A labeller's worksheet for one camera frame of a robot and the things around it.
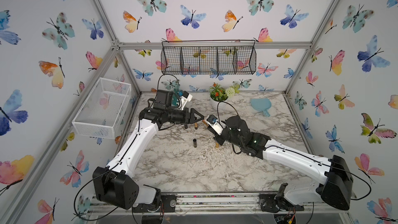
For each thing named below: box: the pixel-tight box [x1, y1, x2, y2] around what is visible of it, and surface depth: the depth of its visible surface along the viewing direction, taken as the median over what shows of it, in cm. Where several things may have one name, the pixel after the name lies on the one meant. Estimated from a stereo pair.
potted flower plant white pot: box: [209, 82, 236, 110], surface depth 102 cm
